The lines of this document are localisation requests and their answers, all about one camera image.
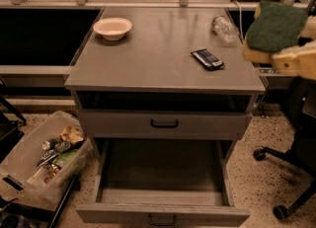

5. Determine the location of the grey drawer cabinet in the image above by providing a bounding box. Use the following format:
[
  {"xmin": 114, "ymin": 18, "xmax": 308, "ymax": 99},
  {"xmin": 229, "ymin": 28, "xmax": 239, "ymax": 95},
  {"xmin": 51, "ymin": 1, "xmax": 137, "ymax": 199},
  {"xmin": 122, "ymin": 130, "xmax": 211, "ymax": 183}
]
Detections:
[{"xmin": 63, "ymin": 6, "xmax": 267, "ymax": 141}]

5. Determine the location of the white cable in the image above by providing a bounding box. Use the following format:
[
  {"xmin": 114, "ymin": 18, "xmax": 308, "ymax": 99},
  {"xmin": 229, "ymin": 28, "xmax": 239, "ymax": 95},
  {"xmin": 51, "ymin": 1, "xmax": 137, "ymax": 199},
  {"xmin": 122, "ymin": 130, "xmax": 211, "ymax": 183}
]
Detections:
[{"xmin": 232, "ymin": 0, "xmax": 245, "ymax": 43}]

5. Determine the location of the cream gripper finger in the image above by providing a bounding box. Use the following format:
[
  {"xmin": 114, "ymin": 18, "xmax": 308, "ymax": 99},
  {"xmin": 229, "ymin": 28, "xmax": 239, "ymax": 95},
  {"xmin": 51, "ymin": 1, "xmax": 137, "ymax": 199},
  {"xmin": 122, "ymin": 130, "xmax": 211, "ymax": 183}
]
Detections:
[
  {"xmin": 273, "ymin": 40, "xmax": 316, "ymax": 80},
  {"xmin": 300, "ymin": 16, "xmax": 316, "ymax": 39}
]

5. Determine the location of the crumpled tan wrapper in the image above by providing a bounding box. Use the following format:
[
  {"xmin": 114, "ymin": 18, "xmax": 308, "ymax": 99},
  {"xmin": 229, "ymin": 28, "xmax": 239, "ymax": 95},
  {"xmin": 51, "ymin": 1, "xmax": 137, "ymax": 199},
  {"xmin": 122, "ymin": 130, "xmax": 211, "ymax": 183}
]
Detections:
[{"xmin": 60, "ymin": 126, "xmax": 84, "ymax": 144}]

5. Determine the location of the clear plastic bottle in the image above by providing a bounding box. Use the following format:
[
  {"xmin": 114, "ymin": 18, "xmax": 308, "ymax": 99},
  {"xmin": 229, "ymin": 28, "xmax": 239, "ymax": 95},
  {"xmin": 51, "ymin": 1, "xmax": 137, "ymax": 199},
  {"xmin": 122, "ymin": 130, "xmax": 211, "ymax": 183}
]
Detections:
[{"xmin": 211, "ymin": 16, "xmax": 239, "ymax": 43}]

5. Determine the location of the open grey lower drawer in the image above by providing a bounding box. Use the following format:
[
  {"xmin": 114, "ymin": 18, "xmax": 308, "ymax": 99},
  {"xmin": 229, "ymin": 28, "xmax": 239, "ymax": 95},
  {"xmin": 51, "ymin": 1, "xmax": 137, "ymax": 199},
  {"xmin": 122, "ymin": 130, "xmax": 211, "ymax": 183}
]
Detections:
[{"xmin": 77, "ymin": 139, "xmax": 250, "ymax": 228}]

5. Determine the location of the clear plastic bin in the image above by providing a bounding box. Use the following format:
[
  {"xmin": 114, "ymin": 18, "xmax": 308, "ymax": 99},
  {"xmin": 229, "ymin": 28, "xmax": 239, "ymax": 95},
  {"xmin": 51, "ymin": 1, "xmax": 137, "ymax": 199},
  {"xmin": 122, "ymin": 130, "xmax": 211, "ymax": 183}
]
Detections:
[{"xmin": 0, "ymin": 111, "xmax": 92, "ymax": 202}]

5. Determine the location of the green and yellow sponge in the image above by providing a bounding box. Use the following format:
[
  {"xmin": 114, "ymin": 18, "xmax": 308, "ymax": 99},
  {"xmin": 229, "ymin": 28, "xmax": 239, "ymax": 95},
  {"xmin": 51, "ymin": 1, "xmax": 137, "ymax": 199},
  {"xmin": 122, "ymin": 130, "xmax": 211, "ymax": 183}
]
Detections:
[{"xmin": 243, "ymin": 1, "xmax": 308, "ymax": 63}]

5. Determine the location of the white bowl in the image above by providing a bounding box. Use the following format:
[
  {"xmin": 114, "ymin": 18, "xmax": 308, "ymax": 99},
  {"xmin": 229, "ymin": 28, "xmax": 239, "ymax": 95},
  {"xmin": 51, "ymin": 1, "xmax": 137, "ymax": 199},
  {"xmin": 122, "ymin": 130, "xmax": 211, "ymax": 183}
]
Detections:
[{"xmin": 93, "ymin": 18, "xmax": 132, "ymax": 41}]

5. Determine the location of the closed grey upper drawer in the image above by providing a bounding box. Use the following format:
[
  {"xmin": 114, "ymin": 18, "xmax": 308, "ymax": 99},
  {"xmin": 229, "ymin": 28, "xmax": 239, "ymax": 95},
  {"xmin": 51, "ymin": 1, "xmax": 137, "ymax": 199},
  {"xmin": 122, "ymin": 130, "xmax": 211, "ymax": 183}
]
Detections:
[{"xmin": 78, "ymin": 111, "xmax": 252, "ymax": 140}]

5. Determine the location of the green snack bag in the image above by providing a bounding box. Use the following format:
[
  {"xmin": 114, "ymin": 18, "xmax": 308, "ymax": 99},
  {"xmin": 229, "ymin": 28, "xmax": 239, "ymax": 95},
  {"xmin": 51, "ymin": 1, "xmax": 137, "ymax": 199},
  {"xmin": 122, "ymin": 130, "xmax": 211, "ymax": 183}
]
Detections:
[{"xmin": 52, "ymin": 149, "xmax": 77, "ymax": 168}]

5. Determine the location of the black office chair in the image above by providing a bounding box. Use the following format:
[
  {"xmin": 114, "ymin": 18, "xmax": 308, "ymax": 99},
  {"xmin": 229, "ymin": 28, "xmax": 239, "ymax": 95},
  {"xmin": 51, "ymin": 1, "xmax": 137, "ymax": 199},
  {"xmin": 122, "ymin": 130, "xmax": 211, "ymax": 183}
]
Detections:
[{"xmin": 253, "ymin": 77, "xmax": 316, "ymax": 220}]

